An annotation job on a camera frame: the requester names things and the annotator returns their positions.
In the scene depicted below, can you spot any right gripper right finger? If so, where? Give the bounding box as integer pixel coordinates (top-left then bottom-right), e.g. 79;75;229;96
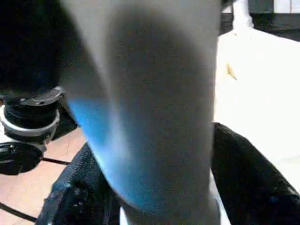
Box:
210;121;300;225

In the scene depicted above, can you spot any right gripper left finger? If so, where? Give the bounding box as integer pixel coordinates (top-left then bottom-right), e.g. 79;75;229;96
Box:
36;142;125;225

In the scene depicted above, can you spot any white plastic table top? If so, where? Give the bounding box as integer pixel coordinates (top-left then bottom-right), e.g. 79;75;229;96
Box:
119;30;300;225

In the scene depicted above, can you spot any silver robot hip and leg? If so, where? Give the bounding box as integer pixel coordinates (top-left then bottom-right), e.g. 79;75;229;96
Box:
0;85;63;176

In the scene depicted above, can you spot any thick black cable loop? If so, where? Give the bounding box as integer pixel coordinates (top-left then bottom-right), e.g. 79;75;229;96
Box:
0;202;38;223

